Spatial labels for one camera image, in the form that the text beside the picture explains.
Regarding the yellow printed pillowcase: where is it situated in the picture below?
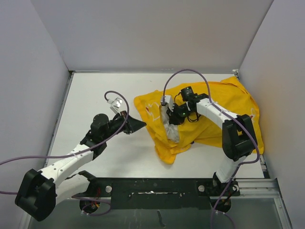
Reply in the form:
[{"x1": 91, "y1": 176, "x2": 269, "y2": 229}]
[{"x1": 133, "y1": 76, "x2": 265, "y2": 165}]

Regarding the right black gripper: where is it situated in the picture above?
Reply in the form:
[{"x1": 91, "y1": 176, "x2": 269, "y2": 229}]
[{"x1": 167, "y1": 103, "x2": 193, "y2": 125}]

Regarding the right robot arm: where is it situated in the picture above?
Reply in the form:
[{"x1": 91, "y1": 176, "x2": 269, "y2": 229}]
[{"x1": 161, "y1": 86, "x2": 258, "y2": 195}]

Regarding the white pillow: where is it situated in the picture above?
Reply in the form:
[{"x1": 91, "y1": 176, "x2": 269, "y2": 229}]
[{"x1": 160, "y1": 105, "x2": 180, "y2": 143}]

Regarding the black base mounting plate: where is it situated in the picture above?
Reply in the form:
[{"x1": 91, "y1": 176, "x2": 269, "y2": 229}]
[{"x1": 76, "y1": 178, "x2": 240, "y2": 210}]

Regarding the aluminium frame rail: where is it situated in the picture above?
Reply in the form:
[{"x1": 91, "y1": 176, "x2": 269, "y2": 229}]
[{"x1": 19, "y1": 69, "x2": 294, "y2": 229}]

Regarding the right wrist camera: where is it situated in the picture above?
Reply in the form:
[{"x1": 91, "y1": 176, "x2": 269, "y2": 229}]
[{"x1": 161, "y1": 95, "x2": 174, "y2": 111}]

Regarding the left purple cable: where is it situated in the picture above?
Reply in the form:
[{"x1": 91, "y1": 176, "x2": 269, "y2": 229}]
[{"x1": 0, "y1": 90, "x2": 131, "y2": 218}]

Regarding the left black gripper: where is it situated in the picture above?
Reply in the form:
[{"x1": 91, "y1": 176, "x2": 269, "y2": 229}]
[{"x1": 102, "y1": 110, "x2": 146, "y2": 140}]

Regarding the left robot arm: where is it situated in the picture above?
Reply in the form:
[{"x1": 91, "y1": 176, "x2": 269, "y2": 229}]
[{"x1": 15, "y1": 111, "x2": 146, "y2": 221}]

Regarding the purple cable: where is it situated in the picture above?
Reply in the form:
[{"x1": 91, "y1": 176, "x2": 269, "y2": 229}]
[
  {"x1": 162, "y1": 69, "x2": 260, "y2": 229},
  {"x1": 0, "y1": 90, "x2": 131, "y2": 218}
]

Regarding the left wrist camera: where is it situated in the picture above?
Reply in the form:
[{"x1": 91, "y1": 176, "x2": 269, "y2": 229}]
[{"x1": 107, "y1": 97, "x2": 122, "y2": 114}]

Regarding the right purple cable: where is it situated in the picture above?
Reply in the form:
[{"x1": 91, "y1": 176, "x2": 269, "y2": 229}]
[{"x1": 162, "y1": 69, "x2": 260, "y2": 229}]

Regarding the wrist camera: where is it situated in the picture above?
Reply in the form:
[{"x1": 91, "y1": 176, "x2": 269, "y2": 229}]
[
  {"x1": 107, "y1": 97, "x2": 122, "y2": 114},
  {"x1": 161, "y1": 95, "x2": 174, "y2": 111}
]

